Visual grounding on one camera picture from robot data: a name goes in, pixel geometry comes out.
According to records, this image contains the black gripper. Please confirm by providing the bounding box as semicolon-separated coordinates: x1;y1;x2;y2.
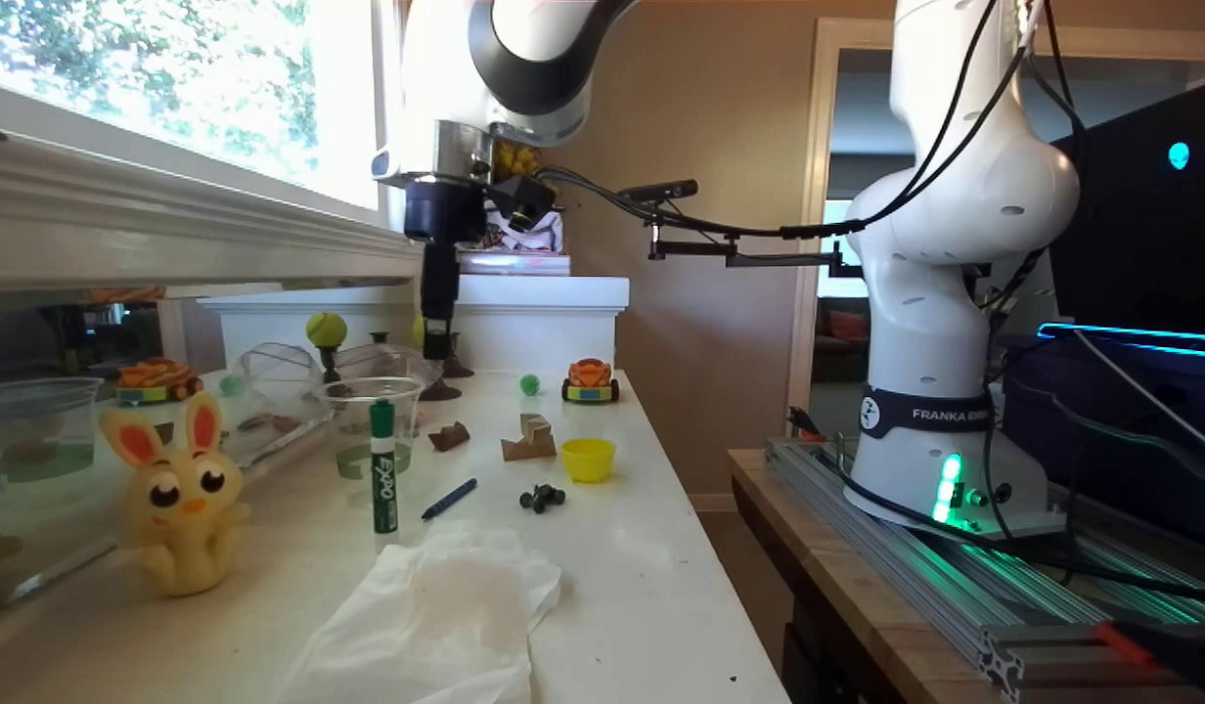
404;178;494;366

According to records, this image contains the small yellow plastic cup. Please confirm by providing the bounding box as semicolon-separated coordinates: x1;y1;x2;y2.
560;435;621;488

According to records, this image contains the white side shelf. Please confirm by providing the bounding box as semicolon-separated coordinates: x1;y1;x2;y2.
193;270;635;383

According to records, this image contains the brown zigzag wooden block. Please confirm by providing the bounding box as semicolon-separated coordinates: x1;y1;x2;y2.
427;419;477;457

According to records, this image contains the orange yellow toy car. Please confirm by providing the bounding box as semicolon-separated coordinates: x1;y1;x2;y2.
560;358;621;413

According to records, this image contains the tan wooden piece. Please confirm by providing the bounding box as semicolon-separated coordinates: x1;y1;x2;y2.
496;413;562;465

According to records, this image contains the green capped dry-erase marker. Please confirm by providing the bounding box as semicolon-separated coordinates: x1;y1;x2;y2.
364;394;406;540

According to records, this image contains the black pen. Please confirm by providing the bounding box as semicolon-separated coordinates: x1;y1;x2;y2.
420;479;480;530

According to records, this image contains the small black clip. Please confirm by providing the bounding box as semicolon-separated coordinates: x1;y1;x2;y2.
515;482;570;516

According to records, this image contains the white crumpled cloth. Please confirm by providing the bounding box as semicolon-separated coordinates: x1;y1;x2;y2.
274;523;570;704

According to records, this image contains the yellow bunny plush toy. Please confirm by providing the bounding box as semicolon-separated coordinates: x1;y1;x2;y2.
97;388;250;604

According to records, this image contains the wooden workbench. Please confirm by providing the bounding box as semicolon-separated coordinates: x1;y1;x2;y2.
725;445;1025;704

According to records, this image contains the dark blue box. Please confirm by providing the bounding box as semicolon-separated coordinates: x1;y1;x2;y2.
1002;317;1205;555

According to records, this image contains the black computer tower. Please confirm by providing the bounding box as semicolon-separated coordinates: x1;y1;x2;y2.
1049;75;1205;338

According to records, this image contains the black stereo camera bar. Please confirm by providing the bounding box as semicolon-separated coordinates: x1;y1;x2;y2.
612;178;706;212

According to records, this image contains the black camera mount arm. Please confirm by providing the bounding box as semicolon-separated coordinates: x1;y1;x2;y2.
643;204;869;276

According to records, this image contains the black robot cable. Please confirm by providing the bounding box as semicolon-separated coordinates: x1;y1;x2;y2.
537;0;1089;281

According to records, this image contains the aluminium extrusion frame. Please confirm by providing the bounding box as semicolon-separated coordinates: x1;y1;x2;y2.
762;435;1205;698

